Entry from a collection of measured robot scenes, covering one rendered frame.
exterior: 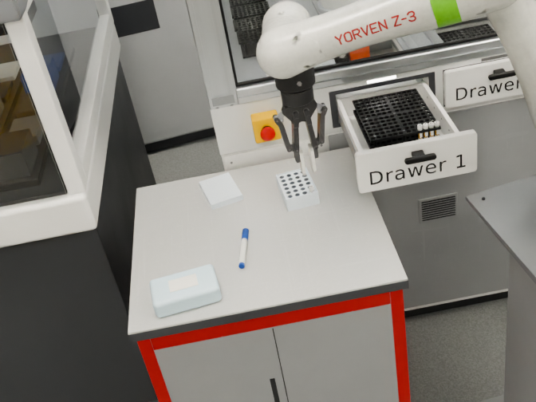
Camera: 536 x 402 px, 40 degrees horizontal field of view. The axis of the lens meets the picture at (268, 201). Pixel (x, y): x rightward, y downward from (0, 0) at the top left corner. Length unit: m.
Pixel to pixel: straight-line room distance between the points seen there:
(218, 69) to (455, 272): 1.06
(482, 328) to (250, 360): 1.07
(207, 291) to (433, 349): 1.09
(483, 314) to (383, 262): 1.01
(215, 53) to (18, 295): 0.86
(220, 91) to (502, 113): 0.80
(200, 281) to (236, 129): 0.55
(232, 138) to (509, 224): 0.78
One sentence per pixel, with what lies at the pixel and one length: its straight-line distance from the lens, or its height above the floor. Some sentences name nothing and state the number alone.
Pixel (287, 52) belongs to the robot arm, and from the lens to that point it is 1.49.
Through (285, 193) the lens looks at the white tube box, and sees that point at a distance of 1.88.
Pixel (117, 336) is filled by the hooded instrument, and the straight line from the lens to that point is 2.25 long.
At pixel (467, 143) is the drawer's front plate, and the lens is 1.81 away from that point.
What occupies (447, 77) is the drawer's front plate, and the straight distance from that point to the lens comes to 2.08.
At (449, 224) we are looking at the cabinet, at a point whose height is 0.40.
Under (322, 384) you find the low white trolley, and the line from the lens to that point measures 1.84.
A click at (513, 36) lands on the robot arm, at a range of 1.69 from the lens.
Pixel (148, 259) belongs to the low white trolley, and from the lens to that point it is 1.83.
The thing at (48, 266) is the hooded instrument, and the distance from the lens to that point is 2.09.
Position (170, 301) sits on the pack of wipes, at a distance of 1.63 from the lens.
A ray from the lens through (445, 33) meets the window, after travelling 2.07.
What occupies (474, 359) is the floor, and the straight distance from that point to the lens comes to 2.51.
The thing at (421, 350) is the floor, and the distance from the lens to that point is 2.53.
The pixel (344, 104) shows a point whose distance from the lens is 2.07.
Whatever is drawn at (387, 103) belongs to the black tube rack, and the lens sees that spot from 2.00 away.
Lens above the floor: 1.86
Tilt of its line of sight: 35 degrees down
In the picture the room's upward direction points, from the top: 11 degrees counter-clockwise
